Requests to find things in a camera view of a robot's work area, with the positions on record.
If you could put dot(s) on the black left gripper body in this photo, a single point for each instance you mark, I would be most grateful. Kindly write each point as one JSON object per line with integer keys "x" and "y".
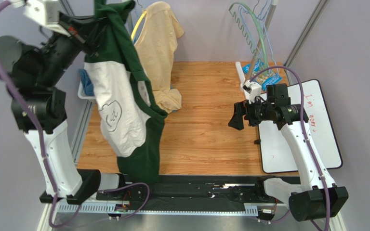
{"x": 77, "y": 35}

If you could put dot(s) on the cream yellow t-shirt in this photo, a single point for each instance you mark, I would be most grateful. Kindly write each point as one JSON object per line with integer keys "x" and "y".
{"x": 156, "y": 42}

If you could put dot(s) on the yellow plastic hanger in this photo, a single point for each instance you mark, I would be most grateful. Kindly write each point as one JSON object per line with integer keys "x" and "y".
{"x": 136, "y": 27}

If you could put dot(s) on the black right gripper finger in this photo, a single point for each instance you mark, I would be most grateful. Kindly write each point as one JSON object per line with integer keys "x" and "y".
{"x": 240, "y": 109}
{"x": 236, "y": 122}

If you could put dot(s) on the green plastic hanger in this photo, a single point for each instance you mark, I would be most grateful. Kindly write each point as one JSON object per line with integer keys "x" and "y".
{"x": 245, "y": 24}

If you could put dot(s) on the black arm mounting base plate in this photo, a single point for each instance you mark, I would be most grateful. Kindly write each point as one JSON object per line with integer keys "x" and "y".
{"x": 242, "y": 188}

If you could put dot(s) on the blue garment in basket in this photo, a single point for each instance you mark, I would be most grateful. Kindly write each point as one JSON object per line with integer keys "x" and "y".
{"x": 86, "y": 81}

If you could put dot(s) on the white plastic laundry basket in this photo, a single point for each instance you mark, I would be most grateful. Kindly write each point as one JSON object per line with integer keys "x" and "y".
{"x": 81, "y": 94}

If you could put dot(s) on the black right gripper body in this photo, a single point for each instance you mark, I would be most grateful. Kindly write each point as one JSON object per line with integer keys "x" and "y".
{"x": 247, "y": 111}

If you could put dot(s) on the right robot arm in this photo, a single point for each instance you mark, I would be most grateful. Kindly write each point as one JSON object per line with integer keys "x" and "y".
{"x": 317, "y": 196}

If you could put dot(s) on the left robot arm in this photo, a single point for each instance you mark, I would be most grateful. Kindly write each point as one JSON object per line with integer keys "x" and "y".
{"x": 35, "y": 72}

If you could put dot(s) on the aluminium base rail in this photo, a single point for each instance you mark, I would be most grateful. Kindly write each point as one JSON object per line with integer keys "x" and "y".
{"x": 182, "y": 206}

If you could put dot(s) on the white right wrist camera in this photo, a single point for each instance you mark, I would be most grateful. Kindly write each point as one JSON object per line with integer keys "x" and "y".
{"x": 251, "y": 90}

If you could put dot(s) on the white clothes rack base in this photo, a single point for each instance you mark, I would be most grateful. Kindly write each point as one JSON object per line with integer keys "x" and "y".
{"x": 241, "y": 75}

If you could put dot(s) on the blue wire hanger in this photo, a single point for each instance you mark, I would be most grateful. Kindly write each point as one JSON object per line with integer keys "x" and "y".
{"x": 260, "y": 48}

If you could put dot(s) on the aluminium frame post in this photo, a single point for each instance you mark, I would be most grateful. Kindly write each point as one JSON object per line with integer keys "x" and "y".
{"x": 310, "y": 24}
{"x": 66, "y": 6}

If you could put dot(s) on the aluminium frame post left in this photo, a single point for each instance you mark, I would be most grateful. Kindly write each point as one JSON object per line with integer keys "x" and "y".
{"x": 66, "y": 6}

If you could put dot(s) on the aluminium frame post right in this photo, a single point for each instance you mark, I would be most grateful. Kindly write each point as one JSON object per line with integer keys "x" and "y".
{"x": 310, "y": 24}

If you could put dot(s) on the silver clothes rack pole right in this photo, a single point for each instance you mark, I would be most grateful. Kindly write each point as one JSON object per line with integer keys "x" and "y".
{"x": 262, "y": 23}

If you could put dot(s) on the green and white t-shirt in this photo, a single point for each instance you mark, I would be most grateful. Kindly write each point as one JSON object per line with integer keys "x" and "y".
{"x": 131, "y": 121}

